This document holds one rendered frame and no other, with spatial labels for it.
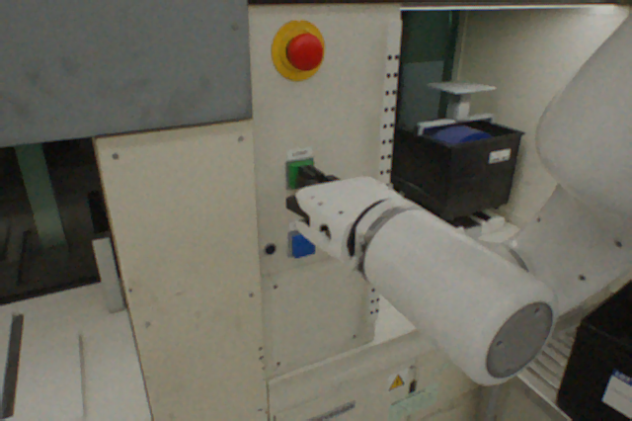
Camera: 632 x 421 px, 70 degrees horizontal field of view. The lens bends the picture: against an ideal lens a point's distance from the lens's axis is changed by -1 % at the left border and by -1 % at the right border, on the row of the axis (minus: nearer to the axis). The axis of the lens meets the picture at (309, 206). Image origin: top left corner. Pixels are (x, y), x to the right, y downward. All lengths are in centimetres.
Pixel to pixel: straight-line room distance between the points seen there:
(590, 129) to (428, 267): 14
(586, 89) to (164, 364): 56
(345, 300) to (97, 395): 41
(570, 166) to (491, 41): 101
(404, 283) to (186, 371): 40
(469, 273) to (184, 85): 33
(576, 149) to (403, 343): 63
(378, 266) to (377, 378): 52
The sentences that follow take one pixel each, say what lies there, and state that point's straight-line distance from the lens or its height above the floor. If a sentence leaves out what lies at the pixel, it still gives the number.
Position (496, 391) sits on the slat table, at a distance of 108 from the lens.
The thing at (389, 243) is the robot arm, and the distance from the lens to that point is 38.
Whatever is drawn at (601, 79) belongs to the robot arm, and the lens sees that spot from 29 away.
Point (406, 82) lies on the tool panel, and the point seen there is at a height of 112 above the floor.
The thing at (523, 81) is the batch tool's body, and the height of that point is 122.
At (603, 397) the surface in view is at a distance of 92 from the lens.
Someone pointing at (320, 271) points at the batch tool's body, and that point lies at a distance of 68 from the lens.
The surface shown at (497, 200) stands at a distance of 119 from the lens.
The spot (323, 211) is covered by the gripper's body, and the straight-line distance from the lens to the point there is 44.
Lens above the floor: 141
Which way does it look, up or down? 25 degrees down
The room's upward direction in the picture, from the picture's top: straight up
